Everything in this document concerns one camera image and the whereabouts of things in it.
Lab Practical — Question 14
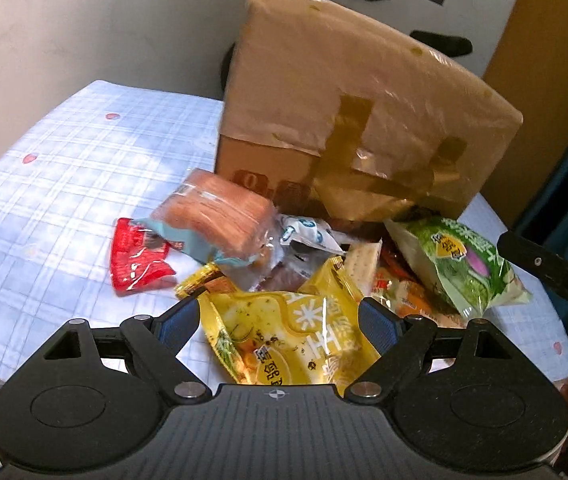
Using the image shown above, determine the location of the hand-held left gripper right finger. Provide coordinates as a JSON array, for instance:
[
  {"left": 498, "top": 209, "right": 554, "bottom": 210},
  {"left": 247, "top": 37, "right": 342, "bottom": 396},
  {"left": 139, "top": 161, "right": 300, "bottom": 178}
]
[{"left": 346, "top": 297, "right": 508, "bottom": 404}]

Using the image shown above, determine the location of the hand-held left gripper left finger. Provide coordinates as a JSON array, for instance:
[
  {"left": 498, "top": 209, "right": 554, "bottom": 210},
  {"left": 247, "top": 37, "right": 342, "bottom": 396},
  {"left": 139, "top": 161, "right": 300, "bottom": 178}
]
[{"left": 41, "top": 297, "right": 212, "bottom": 404}]

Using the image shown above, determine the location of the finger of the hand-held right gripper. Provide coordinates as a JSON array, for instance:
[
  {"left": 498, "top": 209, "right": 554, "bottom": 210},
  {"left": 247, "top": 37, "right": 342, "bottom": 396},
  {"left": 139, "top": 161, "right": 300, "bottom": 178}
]
[{"left": 496, "top": 230, "right": 568, "bottom": 311}]

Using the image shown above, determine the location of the gold snack packet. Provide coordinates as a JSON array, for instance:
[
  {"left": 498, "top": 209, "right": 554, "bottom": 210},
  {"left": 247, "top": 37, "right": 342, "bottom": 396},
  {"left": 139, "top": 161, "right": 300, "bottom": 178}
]
[{"left": 174, "top": 262, "right": 227, "bottom": 297}]

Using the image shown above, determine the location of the red snack packet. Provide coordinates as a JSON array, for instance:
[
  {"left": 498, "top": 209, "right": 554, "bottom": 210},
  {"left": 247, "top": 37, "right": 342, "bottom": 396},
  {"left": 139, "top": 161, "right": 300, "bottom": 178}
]
[{"left": 109, "top": 217, "right": 179, "bottom": 293}]

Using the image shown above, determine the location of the large yellow snack bag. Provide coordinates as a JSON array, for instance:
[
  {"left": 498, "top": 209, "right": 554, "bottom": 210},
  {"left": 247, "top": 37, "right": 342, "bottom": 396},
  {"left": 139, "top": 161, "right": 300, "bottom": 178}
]
[{"left": 198, "top": 255, "right": 382, "bottom": 386}]

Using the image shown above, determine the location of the taped cardboard box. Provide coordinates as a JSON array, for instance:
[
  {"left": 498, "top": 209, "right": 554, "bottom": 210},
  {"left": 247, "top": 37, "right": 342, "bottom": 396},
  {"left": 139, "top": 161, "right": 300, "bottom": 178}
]
[{"left": 214, "top": 0, "right": 524, "bottom": 223}]

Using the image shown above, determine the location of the orange snack packet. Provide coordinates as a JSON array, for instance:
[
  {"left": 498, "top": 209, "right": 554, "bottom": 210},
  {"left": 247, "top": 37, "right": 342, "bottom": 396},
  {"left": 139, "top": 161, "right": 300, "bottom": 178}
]
[{"left": 371, "top": 267, "right": 445, "bottom": 318}]

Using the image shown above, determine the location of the clear cracker packet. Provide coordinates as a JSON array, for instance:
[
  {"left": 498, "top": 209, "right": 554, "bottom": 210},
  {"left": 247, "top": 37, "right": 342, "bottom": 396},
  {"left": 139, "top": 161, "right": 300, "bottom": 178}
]
[{"left": 344, "top": 242, "right": 384, "bottom": 296}]

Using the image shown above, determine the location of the green snack bag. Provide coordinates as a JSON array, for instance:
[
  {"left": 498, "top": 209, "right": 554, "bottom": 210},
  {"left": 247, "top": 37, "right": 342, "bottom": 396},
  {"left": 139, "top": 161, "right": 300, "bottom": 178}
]
[{"left": 384, "top": 216, "right": 534, "bottom": 317}]

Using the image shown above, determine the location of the clear packet of brown strips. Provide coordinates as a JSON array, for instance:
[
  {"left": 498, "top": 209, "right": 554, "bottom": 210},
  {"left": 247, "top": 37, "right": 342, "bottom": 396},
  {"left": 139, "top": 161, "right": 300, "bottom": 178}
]
[{"left": 249, "top": 247, "right": 325, "bottom": 293}]

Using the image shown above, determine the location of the white and blue packet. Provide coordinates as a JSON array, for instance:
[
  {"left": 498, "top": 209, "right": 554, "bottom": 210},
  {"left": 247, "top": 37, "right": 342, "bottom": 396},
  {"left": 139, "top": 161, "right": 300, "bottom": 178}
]
[{"left": 276, "top": 214, "right": 345, "bottom": 256}]

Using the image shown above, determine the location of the checkered tablecloth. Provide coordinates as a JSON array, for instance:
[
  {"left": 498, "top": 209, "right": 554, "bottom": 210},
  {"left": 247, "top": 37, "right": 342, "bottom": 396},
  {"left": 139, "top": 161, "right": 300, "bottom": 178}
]
[{"left": 0, "top": 79, "right": 568, "bottom": 386}]

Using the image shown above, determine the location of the wooden door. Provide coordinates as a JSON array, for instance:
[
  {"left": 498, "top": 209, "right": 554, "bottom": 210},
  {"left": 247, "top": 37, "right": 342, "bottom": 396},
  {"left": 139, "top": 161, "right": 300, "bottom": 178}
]
[{"left": 481, "top": 0, "right": 568, "bottom": 226}]

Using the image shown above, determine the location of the black bike saddle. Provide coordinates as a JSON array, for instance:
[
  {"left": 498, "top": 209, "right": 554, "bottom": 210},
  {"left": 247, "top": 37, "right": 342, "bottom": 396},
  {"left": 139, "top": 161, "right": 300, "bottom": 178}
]
[{"left": 411, "top": 30, "right": 474, "bottom": 58}]

